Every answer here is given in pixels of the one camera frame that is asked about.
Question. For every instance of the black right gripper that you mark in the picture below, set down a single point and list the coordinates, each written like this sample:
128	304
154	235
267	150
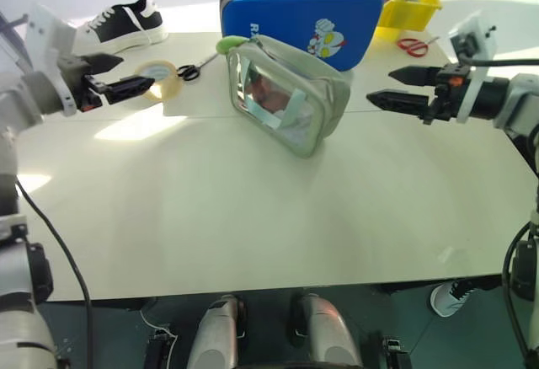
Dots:
450	91

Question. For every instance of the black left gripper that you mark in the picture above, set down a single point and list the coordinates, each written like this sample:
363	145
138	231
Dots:
73	67

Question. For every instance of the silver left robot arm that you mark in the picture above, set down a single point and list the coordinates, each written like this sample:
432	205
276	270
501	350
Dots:
21	91

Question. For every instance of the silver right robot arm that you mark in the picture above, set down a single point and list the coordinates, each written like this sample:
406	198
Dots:
522	95

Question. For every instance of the clear zip pouch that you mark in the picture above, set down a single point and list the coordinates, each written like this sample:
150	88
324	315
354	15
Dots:
295	87

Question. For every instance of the black and white sneaker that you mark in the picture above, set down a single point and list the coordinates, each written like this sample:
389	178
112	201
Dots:
122	28

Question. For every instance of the clear tape roll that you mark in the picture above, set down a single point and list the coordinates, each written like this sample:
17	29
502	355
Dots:
168	84

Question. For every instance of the yellow plastic bin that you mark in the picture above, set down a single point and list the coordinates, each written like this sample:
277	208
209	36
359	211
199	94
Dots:
404	13

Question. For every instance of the blue cartoon print case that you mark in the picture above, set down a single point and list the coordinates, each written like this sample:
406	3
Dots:
295	11

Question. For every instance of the white shoe under table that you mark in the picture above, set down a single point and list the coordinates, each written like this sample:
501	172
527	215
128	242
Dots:
448	299

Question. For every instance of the silver right robot leg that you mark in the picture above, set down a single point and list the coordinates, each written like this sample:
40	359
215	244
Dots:
328	335

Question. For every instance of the silver robot leg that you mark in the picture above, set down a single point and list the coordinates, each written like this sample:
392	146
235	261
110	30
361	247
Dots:
328	335
219	335

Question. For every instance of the silver left robot leg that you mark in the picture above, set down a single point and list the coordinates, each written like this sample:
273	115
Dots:
219	335

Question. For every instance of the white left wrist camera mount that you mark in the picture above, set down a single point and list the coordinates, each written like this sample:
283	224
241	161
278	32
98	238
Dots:
46	32

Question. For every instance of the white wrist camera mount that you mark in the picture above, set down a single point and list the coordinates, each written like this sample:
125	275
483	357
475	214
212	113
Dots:
46	32
478	36

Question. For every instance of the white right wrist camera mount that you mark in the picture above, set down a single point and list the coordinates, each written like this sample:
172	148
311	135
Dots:
478	36

